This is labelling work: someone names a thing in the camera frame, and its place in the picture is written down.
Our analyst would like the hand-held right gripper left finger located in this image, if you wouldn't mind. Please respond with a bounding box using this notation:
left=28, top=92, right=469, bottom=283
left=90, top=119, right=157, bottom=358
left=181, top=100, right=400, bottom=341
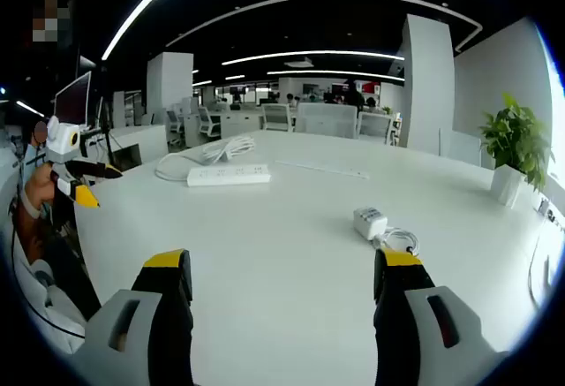
left=72, top=248, right=194, bottom=386

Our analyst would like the person's left hand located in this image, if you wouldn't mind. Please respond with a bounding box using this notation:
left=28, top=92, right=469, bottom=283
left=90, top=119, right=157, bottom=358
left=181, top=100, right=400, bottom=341
left=23, top=164, right=58, bottom=211

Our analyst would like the green leafy plant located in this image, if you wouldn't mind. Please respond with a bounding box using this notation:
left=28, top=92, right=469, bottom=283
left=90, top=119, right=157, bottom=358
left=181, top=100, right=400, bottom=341
left=478, top=91, right=556, bottom=193

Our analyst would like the white charger cable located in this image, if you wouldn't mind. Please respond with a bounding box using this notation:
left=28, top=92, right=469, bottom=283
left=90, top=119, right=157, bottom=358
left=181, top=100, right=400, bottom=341
left=373, top=225, right=420, bottom=258

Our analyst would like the thin grey cable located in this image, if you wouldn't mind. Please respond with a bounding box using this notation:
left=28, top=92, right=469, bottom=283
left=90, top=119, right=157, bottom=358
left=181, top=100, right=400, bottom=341
left=526, top=231, right=554, bottom=310

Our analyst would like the white plant pot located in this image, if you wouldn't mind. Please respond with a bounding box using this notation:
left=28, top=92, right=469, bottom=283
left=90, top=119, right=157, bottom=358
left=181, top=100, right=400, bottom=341
left=490, top=163, right=527, bottom=209

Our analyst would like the black tripod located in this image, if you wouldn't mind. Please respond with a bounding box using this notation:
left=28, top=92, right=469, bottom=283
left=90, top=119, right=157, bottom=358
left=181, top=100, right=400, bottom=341
left=90, top=62, right=123, bottom=170

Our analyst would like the white desk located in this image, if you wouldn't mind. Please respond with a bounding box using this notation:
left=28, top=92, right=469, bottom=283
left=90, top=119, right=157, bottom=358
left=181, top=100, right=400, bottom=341
left=72, top=129, right=565, bottom=386

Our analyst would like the desk edge socket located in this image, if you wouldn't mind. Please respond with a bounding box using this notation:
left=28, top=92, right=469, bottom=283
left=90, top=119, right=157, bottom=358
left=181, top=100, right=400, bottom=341
left=535, top=197, right=565, bottom=233

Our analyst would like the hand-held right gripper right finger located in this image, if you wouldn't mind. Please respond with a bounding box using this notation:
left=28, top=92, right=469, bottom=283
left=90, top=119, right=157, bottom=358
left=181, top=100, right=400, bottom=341
left=373, top=246, right=509, bottom=386

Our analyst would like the white power strip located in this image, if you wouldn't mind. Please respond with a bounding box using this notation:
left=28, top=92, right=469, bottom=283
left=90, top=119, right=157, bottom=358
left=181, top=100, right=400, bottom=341
left=186, top=163, right=273, bottom=187

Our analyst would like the white desk cable cover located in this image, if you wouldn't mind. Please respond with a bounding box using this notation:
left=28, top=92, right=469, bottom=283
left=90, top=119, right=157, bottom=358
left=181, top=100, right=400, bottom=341
left=274, top=158, right=371, bottom=181

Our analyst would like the white office chair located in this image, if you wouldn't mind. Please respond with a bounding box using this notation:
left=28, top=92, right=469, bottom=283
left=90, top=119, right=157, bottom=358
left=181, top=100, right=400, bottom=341
left=260, top=102, right=295, bottom=132
left=196, top=106, right=222, bottom=140
left=164, top=108, right=185, bottom=145
left=357, top=111, right=395, bottom=145
left=294, top=102, right=358, bottom=140

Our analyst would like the white power strip cable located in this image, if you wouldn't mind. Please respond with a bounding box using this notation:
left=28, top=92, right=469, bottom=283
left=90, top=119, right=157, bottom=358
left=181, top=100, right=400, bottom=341
left=154, top=134, right=258, bottom=182

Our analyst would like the white charger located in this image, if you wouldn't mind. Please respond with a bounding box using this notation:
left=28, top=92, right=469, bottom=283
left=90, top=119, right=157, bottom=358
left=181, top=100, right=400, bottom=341
left=352, top=205, right=389, bottom=242

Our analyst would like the computer monitor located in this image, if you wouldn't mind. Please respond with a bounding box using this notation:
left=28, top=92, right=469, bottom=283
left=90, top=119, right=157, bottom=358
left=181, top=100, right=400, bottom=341
left=53, top=70, right=93, bottom=130

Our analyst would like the white wristband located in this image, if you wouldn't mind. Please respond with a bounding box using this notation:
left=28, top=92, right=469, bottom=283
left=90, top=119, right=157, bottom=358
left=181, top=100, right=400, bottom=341
left=17, top=198, right=43, bottom=219

